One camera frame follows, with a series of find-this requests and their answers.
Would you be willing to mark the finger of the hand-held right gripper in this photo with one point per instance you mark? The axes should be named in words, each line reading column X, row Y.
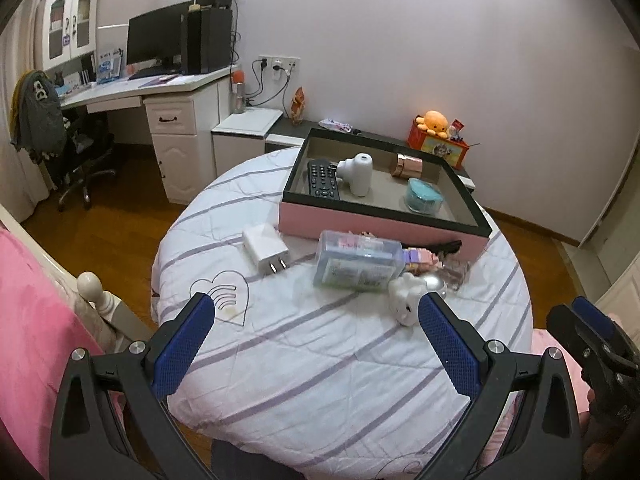
column 592, row 312
column 570, row 327

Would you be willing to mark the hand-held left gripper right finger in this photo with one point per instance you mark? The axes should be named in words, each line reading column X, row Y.
column 450, row 345

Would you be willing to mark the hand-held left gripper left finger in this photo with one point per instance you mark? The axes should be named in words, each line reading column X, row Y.
column 182, row 345

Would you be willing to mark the silver dome ornament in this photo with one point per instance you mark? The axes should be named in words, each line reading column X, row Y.
column 436, row 285

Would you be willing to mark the clear glass perfume bottle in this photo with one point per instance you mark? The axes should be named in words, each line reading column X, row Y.
column 457, row 276

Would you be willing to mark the pink block toy figure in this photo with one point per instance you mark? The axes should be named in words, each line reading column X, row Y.
column 422, row 259

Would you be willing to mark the black hair clip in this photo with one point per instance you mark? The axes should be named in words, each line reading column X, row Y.
column 442, row 247

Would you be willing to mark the clear plastic case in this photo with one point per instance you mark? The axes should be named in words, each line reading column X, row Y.
column 357, row 262

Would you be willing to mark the white charger plug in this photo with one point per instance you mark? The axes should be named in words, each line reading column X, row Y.
column 264, row 247

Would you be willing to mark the pink storage box black rim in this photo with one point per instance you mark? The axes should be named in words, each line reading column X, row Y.
column 350, row 220

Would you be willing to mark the round table with striped cloth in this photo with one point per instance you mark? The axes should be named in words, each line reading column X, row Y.
column 300, row 360

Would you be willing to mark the white door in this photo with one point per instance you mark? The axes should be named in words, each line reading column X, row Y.
column 612, row 195

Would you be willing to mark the teal round jar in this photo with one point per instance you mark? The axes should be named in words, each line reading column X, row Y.
column 422, row 195

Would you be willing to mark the pink blanket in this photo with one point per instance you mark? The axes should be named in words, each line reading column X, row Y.
column 30, row 320

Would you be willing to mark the rose gold cylinder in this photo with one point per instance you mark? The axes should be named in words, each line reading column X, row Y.
column 406, row 165

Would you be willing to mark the white handheld massager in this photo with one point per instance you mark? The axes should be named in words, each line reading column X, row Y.
column 357, row 172

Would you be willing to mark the red printed storage box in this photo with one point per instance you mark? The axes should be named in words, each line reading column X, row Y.
column 440, row 149

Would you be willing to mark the black remote control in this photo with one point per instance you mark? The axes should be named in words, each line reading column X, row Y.
column 322, row 180

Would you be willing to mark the black office chair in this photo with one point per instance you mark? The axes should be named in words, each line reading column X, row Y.
column 87, row 155

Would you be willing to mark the white desk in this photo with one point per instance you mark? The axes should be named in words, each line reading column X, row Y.
column 175, row 125

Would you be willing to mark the orange octopus plush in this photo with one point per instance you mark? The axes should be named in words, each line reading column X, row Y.
column 434, row 122

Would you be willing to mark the white side cabinet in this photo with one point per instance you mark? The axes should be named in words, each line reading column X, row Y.
column 245, row 130

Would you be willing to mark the black white tv stand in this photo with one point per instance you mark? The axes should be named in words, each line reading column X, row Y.
column 285, row 132

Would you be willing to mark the patterned cloth pouch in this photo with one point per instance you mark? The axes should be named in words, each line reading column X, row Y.
column 336, row 123

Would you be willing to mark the orange-capped bottle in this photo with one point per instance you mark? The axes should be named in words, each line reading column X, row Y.
column 238, row 95

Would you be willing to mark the orange figurine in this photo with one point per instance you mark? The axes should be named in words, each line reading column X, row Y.
column 298, row 106

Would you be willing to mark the grey jacket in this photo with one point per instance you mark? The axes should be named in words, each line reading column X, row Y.
column 40, row 115

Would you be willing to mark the black keyboard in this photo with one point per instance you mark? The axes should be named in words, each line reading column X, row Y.
column 150, row 72

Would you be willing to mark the blue packets on desk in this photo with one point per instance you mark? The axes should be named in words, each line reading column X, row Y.
column 109, row 66

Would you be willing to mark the black computer tower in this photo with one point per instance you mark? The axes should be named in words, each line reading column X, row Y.
column 210, row 40

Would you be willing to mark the black computer monitor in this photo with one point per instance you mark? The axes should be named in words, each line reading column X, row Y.
column 155, row 35

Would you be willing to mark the white glass-door cabinet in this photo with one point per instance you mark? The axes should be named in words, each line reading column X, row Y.
column 67, row 25

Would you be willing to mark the white bed post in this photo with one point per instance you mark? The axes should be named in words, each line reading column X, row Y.
column 92, row 287

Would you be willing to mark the wall socket strip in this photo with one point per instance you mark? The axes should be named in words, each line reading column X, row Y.
column 279, row 62

